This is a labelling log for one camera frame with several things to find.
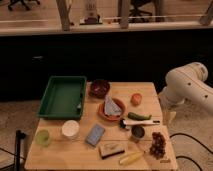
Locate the dark red bowl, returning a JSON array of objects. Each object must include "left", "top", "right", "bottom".
[{"left": 89, "top": 79, "right": 110, "bottom": 99}]

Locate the wooden block eraser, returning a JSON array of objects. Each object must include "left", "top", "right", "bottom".
[{"left": 99, "top": 143, "right": 125, "bottom": 159}]

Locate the office chair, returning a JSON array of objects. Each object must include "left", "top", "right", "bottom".
[{"left": 117, "top": 0, "right": 165, "bottom": 24}]

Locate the black stand pole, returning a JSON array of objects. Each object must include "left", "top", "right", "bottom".
[{"left": 14, "top": 130, "right": 26, "bottom": 171}]

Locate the blue sponge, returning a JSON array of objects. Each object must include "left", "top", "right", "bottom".
[{"left": 85, "top": 124, "right": 105, "bottom": 147}]

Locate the bunch of dark grapes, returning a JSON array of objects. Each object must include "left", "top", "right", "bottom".
[{"left": 150, "top": 132, "right": 166, "bottom": 159}]

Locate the green plastic tray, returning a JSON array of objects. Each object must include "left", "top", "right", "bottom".
[{"left": 38, "top": 76, "right": 87, "bottom": 120}]

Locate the orange plate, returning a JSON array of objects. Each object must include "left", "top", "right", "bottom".
[{"left": 97, "top": 98, "right": 126, "bottom": 121}]

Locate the green cucumber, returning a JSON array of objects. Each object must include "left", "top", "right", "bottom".
[{"left": 127, "top": 112, "right": 152, "bottom": 121}]

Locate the black cable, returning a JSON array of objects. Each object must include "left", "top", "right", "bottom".
[{"left": 169, "top": 132, "right": 213, "bottom": 171}]

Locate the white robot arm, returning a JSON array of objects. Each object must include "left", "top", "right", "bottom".
[{"left": 158, "top": 62, "right": 213, "bottom": 125}]

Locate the yellow banana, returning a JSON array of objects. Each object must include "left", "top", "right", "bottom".
[{"left": 119, "top": 152, "right": 143, "bottom": 166}]

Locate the white paper cup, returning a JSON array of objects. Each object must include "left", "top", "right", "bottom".
[{"left": 61, "top": 120, "right": 80, "bottom": 139}]

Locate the green plastic cup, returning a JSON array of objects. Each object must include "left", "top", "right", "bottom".
[{"left": 35, "top": 130, "right": 50, "bottom": 147}]

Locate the grey folded cloth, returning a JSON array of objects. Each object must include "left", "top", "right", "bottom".
[{"left": 104, "top": 96, "right": 122, "bottom": 116}]

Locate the orange apple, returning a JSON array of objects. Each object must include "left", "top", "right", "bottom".
[{"left": 130, "top": 93, "right": 142, "bottom": 106}]

